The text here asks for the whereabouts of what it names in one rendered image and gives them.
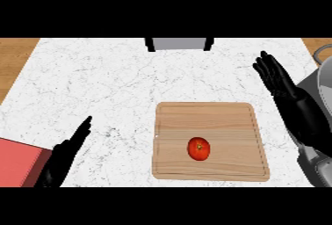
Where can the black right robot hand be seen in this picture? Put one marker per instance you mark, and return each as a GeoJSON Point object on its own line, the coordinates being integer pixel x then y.
{"type": "Point", "coordinates": [298, 108]}

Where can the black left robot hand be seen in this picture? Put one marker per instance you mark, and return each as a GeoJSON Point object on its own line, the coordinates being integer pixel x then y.
{"type": "Point", "coordinates": [61, 158]}

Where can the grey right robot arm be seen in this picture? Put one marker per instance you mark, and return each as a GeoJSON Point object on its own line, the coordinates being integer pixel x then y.
{"type": "Point", "coordinates": [317, 170]}

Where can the wooden cutting board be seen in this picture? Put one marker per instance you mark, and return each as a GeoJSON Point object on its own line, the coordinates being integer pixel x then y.
{"type": "Point", "coordinates": [216, 123]}

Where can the red tomato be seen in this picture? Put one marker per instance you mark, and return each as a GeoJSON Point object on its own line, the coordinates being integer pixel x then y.
{"type": "Point", "coordinates": [198, 148]}

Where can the red box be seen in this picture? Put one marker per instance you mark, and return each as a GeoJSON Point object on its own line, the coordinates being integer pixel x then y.
{"type": "Point", "coordinates": [19, 164]}

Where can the grey and black appliance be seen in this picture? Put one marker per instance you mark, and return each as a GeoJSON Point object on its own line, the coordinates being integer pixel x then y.
{"type": "Point", "coordinates": [179, 43]}

